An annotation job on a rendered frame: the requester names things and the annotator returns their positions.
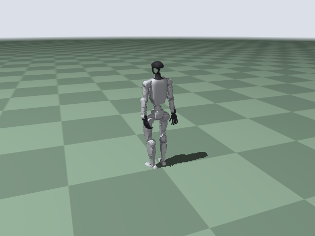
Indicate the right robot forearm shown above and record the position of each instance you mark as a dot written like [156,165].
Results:
[171,104]

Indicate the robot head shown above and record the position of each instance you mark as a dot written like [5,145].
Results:
[157,65]

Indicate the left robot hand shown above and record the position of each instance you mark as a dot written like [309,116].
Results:
[146,123]

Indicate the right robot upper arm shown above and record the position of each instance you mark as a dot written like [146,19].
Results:
[169,89]

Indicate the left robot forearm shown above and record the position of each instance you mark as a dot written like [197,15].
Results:
[143,108]

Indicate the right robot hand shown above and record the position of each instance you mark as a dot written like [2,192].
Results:
[174,118]

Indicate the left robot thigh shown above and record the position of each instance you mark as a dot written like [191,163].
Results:
[148,132]

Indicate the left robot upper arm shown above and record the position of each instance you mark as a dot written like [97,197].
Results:
[146,85]

